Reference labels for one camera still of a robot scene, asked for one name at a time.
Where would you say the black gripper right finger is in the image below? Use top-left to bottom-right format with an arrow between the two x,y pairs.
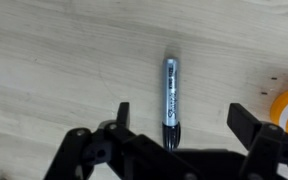
226,103 -> 288,180

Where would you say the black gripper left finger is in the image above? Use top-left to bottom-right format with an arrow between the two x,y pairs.
43,101 -> 202,180

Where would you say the black and silver marker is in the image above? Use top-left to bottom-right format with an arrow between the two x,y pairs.
161,57 -> 182,151

